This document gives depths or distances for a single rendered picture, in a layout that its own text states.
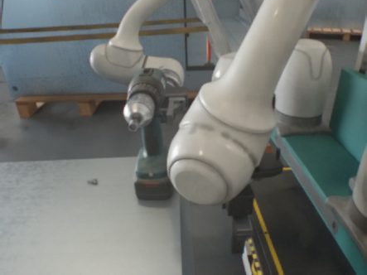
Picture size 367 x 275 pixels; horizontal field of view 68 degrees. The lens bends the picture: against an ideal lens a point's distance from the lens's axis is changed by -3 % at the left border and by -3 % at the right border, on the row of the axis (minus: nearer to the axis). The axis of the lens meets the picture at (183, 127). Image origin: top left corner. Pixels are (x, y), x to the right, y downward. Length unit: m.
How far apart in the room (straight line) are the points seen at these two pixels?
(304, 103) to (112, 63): 0.59
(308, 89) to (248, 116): 0.60
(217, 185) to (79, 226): 0.31
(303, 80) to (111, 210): 0.64
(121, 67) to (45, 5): 1.77
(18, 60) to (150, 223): 2.42
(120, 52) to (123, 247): 0.55
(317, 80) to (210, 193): 0.65
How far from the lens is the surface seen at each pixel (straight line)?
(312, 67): 0.90
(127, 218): 0.53
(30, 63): 2.75
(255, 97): 0.32
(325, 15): 6.34
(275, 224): 0.99
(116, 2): 2.38
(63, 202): 0.61
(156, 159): 0.55
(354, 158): 0.90
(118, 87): 2.53
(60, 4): 2.52
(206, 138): 0.30
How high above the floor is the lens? 1.02
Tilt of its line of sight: 28 degrees down
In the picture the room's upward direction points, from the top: 2 degrees counter-clockwise
